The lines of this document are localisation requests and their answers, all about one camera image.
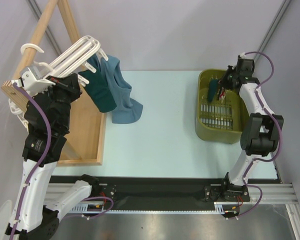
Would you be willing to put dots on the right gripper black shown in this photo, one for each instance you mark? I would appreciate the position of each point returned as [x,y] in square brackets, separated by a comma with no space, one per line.
[225,83]

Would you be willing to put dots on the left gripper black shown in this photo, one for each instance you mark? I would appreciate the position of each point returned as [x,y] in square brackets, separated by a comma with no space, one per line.
[70,83]

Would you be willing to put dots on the white plastic clip hanger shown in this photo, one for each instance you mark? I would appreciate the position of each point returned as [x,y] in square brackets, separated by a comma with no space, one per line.
[56,110]

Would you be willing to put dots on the dark green sock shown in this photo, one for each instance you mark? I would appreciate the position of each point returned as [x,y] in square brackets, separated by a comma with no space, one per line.
[98,89]

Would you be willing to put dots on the green sock with reindeer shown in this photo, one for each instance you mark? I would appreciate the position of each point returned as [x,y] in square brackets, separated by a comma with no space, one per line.
[215,89]

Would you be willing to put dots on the blue sock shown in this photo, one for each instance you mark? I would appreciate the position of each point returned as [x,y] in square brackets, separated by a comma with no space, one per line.
[127,110]

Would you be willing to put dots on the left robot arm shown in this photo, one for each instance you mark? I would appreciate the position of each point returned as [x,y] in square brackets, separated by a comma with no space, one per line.
[32,219]

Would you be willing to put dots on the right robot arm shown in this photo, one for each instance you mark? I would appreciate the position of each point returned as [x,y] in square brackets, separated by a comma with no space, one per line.
[262,133]

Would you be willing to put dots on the olive green plastic basket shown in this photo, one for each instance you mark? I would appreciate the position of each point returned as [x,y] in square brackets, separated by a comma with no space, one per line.
[219,121]

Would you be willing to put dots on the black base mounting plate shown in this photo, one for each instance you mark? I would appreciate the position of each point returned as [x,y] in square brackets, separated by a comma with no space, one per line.
[131,194]

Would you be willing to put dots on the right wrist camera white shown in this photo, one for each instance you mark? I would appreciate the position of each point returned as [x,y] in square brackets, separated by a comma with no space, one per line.
[242,55]

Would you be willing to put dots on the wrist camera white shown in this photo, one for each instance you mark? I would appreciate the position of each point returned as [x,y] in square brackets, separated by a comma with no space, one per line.
[32,81]
[242,55]

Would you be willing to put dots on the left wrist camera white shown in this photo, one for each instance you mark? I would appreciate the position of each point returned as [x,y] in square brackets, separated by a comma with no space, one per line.
[32,81]

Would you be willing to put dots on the wooden drying rack frame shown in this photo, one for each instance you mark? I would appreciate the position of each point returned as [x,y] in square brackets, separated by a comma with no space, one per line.
[85,142]

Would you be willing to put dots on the aluminium rail frame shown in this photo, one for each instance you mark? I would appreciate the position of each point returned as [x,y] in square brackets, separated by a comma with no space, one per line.
[260,194]

